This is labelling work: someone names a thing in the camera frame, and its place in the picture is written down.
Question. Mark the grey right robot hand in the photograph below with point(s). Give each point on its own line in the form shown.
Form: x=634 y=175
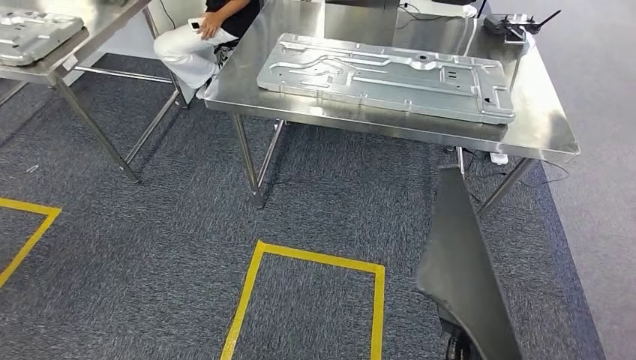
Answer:
x=454 y=348

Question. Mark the black plastic plate frame part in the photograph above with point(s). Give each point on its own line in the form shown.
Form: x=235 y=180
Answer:
x=462 y=258

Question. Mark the person's forearm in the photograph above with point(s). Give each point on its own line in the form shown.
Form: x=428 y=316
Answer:
x=228 y=9

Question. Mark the stainless steel workbench table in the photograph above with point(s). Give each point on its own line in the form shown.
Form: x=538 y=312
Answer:
x=298 y=30
x=99 y=20

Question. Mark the white power strip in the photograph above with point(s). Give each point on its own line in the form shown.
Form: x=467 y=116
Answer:
x=499 y=159

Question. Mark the yellow floor tape marking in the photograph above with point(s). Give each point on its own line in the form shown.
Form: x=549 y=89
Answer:
x=248 y=298

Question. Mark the large stamped metal plate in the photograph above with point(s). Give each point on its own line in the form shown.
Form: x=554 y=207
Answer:
x=397 y=84
x=35 y=37

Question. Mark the white table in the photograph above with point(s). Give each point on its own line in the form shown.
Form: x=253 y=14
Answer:
x=437 y=9

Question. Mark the grey laptop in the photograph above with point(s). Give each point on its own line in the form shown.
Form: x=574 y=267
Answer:
x=362 y=2

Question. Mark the seated person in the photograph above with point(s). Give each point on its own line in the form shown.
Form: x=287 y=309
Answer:
x=184 y=49

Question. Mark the person's hand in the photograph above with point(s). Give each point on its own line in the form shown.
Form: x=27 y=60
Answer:
x=208 y=27

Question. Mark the white handheld phone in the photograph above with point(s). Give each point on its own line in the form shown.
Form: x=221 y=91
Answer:
x=194 y=23

